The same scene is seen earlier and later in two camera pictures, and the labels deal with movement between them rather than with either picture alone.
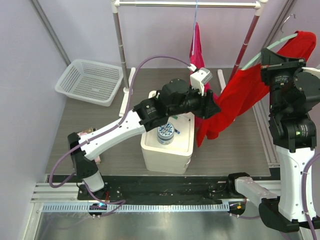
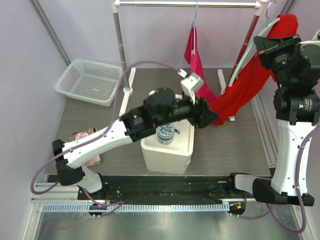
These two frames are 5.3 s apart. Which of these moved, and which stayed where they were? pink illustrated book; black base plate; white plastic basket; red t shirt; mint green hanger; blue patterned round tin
Moved: mint green hanger; red t shirt
Stayed: pink illustrated book; blue patterned round tin; black base plate; white plastic basket
